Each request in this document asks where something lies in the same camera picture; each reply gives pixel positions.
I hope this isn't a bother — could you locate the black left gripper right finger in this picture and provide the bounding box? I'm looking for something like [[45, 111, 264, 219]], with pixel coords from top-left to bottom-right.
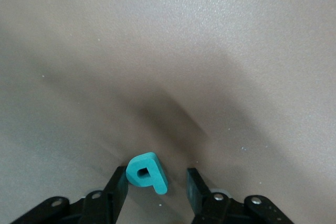
[[186, 168, 295, 224]]

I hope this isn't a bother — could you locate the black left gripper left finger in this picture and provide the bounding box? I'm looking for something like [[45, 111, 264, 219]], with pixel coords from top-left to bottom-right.
[[10, 166, 130, 224]]

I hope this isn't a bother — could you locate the teal foam letter b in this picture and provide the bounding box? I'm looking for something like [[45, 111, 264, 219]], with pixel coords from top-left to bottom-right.
[[125, 151, 170, 196]]

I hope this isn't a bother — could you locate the brown table cover sheet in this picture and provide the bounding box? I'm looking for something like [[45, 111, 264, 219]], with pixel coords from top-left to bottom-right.
[[0, 0, 336, 224]]

